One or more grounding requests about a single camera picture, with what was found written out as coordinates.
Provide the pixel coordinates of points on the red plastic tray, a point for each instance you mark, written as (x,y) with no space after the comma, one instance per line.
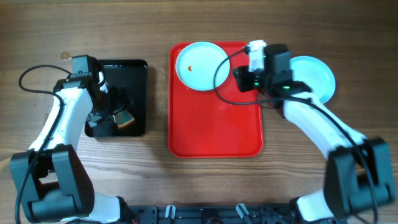
(200,125)

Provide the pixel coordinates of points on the light blue plate top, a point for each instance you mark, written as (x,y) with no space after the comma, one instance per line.
(202,66)

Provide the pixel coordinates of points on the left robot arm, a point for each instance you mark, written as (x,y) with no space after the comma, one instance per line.
(52,184)

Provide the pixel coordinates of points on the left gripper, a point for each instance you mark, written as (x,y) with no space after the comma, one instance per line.
(96,115)

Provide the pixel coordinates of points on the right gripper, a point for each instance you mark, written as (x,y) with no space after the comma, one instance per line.
(244,78)

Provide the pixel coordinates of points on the light blue plate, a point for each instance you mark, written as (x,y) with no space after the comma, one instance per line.
(202,66)
(316,74)

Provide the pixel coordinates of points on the green and orange sponge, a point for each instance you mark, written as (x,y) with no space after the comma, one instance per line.
(123,118)

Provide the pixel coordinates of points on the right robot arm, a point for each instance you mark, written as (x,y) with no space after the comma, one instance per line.
(359,174)

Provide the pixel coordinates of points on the black plastic tray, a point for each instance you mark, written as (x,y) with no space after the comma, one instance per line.
(130,78)

